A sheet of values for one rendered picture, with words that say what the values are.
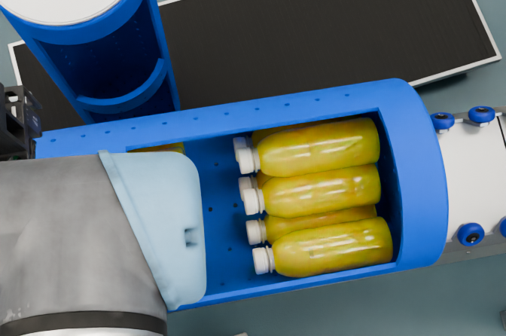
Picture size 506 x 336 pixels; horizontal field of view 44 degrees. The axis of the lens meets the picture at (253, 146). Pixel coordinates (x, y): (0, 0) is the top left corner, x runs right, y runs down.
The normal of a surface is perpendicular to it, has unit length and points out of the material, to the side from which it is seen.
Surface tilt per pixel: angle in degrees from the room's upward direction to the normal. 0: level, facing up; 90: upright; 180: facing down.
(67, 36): 90
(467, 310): 0
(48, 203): 17
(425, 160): 5
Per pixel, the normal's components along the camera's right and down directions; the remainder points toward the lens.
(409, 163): 0.05, -0.17
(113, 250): 0.40, -0.25
